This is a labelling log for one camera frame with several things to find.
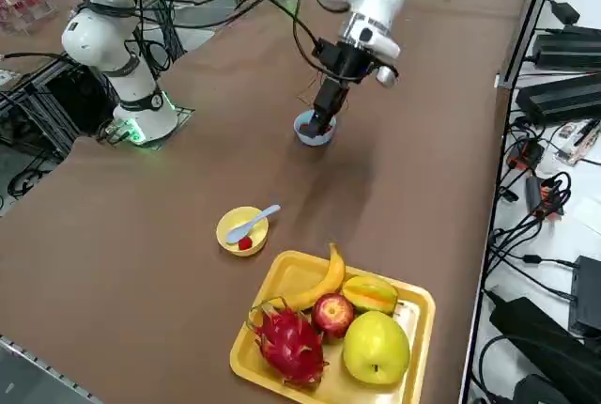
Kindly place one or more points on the orange and black device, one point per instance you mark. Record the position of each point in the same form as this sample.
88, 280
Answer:
528, 152

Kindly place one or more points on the yellow bowl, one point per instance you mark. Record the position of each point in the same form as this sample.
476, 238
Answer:
230, 223

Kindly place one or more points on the pink dragon fruit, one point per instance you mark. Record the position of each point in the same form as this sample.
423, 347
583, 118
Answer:
291, 343

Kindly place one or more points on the light blue plastic spoon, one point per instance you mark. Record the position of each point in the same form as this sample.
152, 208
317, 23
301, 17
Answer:
244, 230

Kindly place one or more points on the large yellow-green apple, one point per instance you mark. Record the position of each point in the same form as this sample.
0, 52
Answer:
375, 347

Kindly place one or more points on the yellow fruit tray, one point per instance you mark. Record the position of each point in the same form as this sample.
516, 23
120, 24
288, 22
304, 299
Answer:
286, 277

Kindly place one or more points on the red strawberry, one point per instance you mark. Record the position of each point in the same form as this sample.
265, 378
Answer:
244, 243

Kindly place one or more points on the small black power adapter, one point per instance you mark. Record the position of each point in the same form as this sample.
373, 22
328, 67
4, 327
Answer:
565, 11

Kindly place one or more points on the black power supply brick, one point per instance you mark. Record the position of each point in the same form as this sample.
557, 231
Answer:
559, 98
568, 49

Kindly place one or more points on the yellow-green starfruit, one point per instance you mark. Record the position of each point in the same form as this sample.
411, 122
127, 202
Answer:
371, 293

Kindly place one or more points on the yellow banana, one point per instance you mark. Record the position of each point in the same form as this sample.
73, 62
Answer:
324, 284

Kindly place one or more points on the light blue bowl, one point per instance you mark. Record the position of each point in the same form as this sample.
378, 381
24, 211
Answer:
310, 140

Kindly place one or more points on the red apple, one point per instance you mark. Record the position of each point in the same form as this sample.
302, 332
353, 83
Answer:
333, 315

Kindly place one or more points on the black box device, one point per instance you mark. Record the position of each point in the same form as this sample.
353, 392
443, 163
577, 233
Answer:
587, 291

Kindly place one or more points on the aluminium camera post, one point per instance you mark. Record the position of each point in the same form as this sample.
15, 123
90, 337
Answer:
535, 14

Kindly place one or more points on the black metal rack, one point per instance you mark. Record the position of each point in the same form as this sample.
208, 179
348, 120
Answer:
70, 94

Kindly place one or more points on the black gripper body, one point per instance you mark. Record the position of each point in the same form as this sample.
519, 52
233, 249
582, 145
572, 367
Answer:
345, 63

